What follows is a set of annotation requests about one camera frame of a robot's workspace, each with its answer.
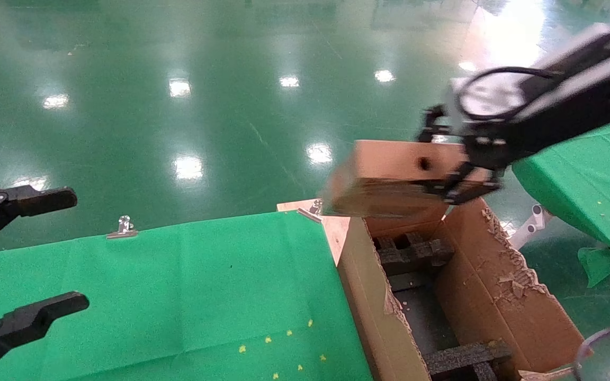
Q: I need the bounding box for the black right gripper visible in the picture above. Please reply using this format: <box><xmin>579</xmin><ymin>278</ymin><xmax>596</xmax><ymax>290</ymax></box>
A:
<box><xmin>417</xmin><ymin>79</ymin><xmax>610</xmax><ymax>206</ymax></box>

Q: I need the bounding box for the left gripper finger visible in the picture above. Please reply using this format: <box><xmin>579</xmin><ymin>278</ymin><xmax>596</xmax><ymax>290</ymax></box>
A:
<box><xmin>0</xmin><ymin>185</ymin><xmax>78</xmax><ymax>255</ymax></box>
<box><xmin>0</xmin><ymin>291</ymin><xmax>89</xmax><ymax>379</ymax></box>

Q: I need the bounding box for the small brown cardboard box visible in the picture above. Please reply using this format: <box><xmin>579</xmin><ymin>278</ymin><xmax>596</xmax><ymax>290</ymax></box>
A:
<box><xmin>320</xmin><ymin>140</ymin><xmax>503</xmax><ymax>219</ymax></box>

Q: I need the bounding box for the large open cardboard carton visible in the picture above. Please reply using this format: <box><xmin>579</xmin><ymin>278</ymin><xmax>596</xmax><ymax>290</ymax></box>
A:
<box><xmin>337</xmin><ymin>197</ymin><xmax>587</xmax><ymax>381</ymax></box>

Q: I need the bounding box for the silver binder clip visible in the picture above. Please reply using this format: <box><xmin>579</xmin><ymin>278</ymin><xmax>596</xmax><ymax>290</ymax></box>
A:
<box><xmin>297</xmin><ymin>198</ymin><xmax>324</xmax><ymax>223</ymax></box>
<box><xmin>106</xmin><ymin>215</ymin><xmax>139</xmax><ymax>240</ymax></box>

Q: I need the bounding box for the white metal stand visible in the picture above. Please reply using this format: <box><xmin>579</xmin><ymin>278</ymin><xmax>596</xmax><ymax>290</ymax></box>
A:
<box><xmin>509</xmin><ymin>204</ymin><xmax>554</xmax><ymax>250</ymax></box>

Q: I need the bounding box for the green table cloth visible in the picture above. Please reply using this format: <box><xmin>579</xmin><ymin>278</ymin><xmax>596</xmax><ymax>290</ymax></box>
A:
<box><xmin>512</xmin><ymin>114</ymin><xmax>610</xmax><ymax>289</ymax></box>
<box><xmin>0</xmin><ymin>211</ymin><xmax>374</xmax><ymax>381</ymax></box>

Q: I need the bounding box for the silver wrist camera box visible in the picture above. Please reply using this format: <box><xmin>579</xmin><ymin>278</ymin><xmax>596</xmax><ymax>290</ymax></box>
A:
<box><xmin>445</xmin><ymin>66</ymin><xmax>554</xmax><ymax>135</ymax></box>

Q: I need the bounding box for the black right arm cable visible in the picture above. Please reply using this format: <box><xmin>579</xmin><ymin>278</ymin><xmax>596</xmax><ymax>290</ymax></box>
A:
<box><xmin>453</xmin><ymin>11</ymin><xmax>610</xmax><ymax>125</ymax></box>

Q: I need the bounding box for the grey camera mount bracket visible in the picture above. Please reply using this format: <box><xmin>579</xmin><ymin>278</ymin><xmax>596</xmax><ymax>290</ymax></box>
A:
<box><xmin>527</xmin><ymin>21</ymin><xmax>610</xmax><ymax>106</ymax></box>

